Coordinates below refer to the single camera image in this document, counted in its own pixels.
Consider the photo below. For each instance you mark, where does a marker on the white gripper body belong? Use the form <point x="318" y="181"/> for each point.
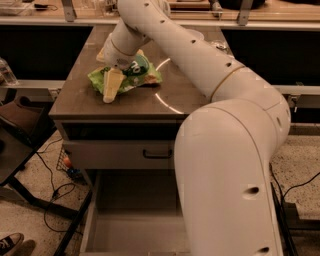
<point x="115" y="55"/>

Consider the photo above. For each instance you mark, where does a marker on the grey drawer cabinet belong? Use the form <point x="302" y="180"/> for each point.
<point x="148" y="112"/>

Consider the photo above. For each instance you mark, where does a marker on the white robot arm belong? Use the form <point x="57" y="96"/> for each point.
<point x="223" y="149"/>

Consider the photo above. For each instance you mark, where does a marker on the white ceramic bowl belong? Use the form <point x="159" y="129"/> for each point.
<point x="196" y="34"/>

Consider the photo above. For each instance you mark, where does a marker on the middle drawer with black handle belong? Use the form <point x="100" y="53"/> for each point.
<point x="121" y="154"/>

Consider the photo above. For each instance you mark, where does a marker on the black metal stand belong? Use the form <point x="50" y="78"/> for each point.
<point x="289" y="220"/>

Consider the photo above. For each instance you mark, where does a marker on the clear plastic bottle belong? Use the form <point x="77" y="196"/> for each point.
<point x="7" y="73"/>

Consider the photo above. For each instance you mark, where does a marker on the green white soda can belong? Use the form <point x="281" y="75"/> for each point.
<point x="220" y="45"/>

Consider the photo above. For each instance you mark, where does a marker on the orange ball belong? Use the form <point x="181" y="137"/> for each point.
<point x="67" y="162"/>

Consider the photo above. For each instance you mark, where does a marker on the open bottom drawer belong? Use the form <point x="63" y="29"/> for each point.
<point x="135" y="213"/>

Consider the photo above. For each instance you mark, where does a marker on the dark brown chair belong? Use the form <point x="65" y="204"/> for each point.
<point x="25" y="120"/>

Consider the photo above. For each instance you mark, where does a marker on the green rice chip bag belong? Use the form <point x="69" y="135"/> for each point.
<point x="141" y="72"/>

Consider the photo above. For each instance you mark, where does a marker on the black white sneaker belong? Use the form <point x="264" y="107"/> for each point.
<point x="10" y="244"/>

